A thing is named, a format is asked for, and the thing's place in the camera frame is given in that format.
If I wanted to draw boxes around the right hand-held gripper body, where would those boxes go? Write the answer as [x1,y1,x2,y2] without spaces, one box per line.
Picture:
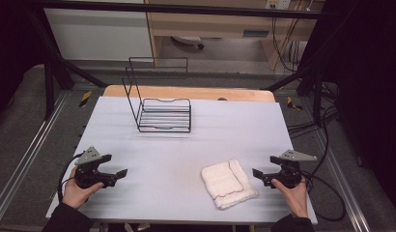
[263,149,318,189]

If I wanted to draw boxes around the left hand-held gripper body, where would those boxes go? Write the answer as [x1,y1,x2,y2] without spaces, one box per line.
[73,146,119,189]

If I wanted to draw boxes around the white towel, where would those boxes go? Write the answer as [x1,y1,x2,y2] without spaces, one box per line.
[200,159,260,211]

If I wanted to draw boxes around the black wire rack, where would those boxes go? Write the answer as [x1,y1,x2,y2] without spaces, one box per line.
[121,56,192,134]

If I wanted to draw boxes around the person's left hand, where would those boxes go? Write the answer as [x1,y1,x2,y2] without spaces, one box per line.
[61,166,105,211]

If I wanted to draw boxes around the person's right hand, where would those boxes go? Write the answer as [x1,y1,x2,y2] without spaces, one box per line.
[270,176,310,219]

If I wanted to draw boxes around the wooden board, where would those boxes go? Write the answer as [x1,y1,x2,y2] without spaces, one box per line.
[102,84,276,103]

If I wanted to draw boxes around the black curtain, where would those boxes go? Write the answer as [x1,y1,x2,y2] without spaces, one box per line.
[306,0,396,207]

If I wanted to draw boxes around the white panel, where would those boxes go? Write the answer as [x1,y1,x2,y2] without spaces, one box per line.
[43,7,155,63]

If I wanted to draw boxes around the white object under desk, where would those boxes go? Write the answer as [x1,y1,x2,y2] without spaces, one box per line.
[170,35,206,50]

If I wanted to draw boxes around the light wooden desk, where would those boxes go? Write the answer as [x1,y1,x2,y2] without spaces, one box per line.
[145,0,326,72]

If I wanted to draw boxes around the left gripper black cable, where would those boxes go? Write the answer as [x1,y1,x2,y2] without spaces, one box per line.
[57,152,86,203]

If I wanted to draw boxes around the black floor cables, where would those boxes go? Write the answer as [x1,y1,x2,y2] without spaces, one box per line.
[287,81,341,140]

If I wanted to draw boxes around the aluminium rail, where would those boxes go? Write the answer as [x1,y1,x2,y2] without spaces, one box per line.
[301,96,372,232]
[0,92,69,223]

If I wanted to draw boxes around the hanging cable bundle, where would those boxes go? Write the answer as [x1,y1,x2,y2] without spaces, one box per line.
[270,16,300,73]

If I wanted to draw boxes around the white wall socket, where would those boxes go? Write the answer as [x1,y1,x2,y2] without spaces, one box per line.
[265,0,292,11]

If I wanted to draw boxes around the black metal frame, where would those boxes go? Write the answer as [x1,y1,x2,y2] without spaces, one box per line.
[23,0,340,121]

